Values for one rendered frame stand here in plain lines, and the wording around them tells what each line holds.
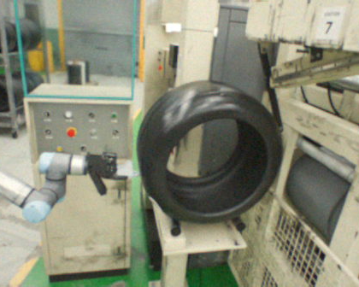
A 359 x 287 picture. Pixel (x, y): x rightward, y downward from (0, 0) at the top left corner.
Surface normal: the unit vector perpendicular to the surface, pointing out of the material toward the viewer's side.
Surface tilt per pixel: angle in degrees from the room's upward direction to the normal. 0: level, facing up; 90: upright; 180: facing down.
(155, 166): 89
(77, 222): 90
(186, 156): 90
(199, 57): 90
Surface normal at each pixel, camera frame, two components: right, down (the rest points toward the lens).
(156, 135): -0.46, -0.08
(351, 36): 0.21, 0.38
